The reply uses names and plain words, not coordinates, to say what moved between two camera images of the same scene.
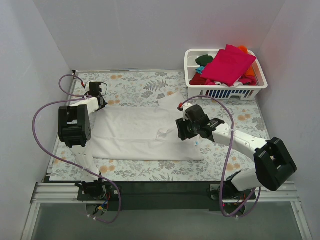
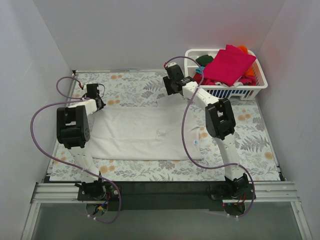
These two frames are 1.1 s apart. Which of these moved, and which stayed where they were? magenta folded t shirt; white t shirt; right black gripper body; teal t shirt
Moved: right black gripper body
Stayed: white t shirt; teal t shirt; magenta folded t shirt
